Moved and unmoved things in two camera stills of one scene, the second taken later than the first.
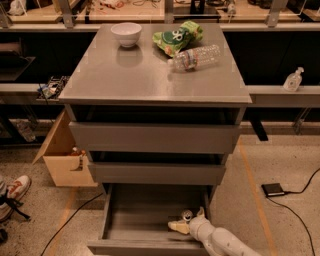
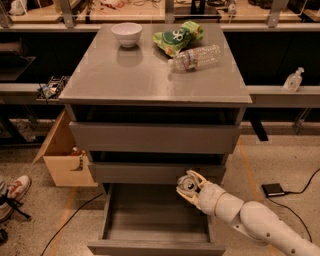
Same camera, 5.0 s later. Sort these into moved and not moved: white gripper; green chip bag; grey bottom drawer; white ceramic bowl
Moved: white gripper
Not moved: green chip bag; grey bottom drawer; white ceramic bowl
